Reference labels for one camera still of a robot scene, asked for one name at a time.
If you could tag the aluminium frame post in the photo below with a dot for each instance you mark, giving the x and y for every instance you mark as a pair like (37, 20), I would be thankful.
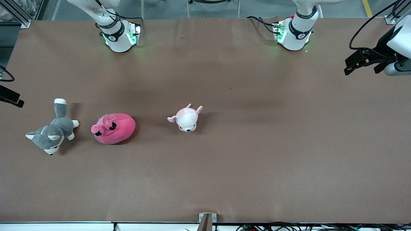
(19, 16)

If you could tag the brown table cover sheet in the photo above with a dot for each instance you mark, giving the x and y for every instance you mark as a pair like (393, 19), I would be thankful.
(224, 176)

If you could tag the small metal corner bracket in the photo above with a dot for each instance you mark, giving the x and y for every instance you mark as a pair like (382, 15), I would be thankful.
(390, 20)

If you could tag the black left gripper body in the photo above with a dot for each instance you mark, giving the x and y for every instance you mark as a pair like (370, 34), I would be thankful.
(384, 42)

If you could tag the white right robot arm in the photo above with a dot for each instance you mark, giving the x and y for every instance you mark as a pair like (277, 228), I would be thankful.
(118, 41)

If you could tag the light pink plush animal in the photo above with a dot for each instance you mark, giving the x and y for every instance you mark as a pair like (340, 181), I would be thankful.
(186, 120)

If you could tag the metal table edge bracket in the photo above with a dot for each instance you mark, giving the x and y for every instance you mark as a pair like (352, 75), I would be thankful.
(207, 219)

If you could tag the white table edge rail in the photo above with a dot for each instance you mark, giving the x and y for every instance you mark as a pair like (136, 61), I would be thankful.
(64, 226)

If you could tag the hot pink round plush toy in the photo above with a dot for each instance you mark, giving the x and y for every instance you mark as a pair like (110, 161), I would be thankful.
(114, 130)

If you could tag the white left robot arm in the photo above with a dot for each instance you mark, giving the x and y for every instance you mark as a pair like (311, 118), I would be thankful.
(297, 37)

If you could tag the grey husky plush toy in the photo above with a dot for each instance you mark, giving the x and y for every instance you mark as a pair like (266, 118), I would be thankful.
(54, 131)

